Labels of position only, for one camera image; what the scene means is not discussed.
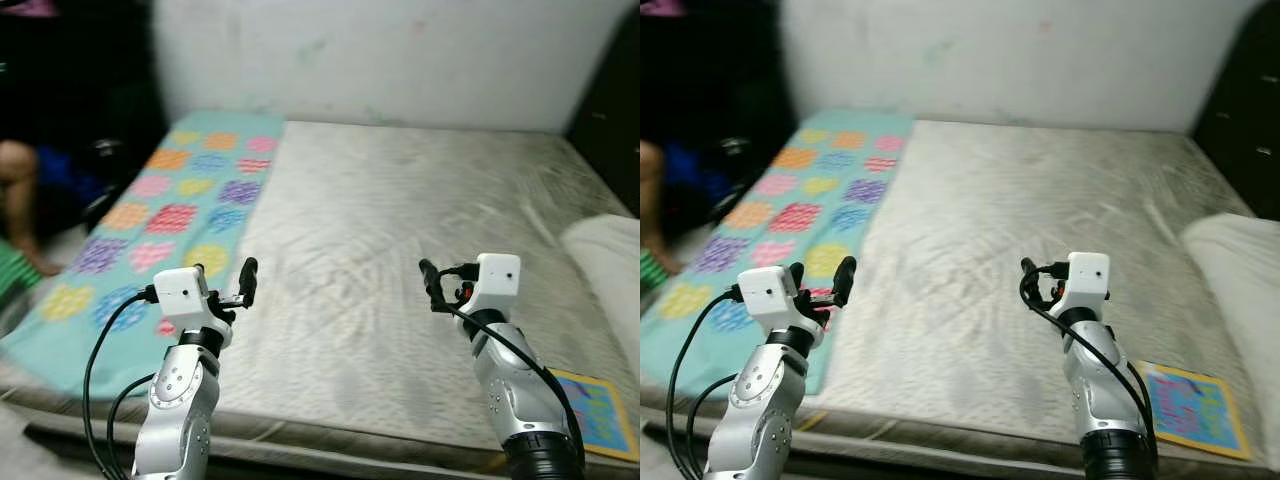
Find black tufted headboard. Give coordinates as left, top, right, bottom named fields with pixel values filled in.
left=1190, top=0, right=1280, bottom=223
left=565, top=8, right=641, bottom=217

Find teal blanket with colourful shapes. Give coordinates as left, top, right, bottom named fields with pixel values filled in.
left=0, top=108, right=287, bottom=399
left=640, top=108, right=917, bottom=397

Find black bed frame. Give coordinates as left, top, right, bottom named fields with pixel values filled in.
left=645, top=425, right=1091, bottom=480
left=20, top=420, right=506, bottom=480

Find green plastic stool stack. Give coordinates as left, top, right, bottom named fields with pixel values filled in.
left=0, top=240, right=43, bottom=303
left=640, top=250, right=670, bottom=297

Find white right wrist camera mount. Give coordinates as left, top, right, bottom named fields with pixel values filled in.
left=465, top=253, right=524, bottom=322
left=1057, top=251, right=1114, bottom=320

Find white pillow with black lettering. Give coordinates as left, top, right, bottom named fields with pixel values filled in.
left=1180, top=212, right=1280, bottom=471
left=559, top=213, right=641, bottom=373

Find yellow blue children's book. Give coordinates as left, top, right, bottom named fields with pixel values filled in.
left=547, top=369, right=640, bottom=464
left=1134, top=360, right=1254, bottom=462

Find black bag with white lettering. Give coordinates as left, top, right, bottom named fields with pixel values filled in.
left=82, top=130, right=167, bottom=229
left=712, top=130, right=793, bottom=227

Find blue bag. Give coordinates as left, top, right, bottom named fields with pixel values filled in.
left=35, top=145, right=107, bottom=207
left=664, top=145, right=731, bottom=207

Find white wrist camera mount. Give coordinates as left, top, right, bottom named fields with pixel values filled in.
left=1057, top=251, right=1114, bottom=320
left=152, top=266, right=235, bottom=348
left=465, top=253, right=524, bottom=322
left=736, top=264, right=827, bottom=350

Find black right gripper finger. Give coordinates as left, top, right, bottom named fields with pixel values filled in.
left=1018, top=256, right=1047, bottom=311
left=417, top=257, right=450, bottom=315

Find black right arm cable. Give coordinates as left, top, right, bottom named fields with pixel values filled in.
left=434, top=264, right=588, bottom=473
left=1019, top=262, right=1162, bottom=471

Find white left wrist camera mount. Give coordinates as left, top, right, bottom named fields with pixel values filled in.
left=152, top=266, right=235, bottom=348
left=736, top=264, right=827, bottom=350

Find white quilted mattress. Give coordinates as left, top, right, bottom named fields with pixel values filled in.
left=640, top=118, right=1280, bottom=477
left=0, top=118, right=641, bottom=473

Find seated person in black shorts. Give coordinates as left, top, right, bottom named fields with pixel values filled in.
left=0, top=140, right=63, bottom=279
left=640, top=140, right=684, bottom=277

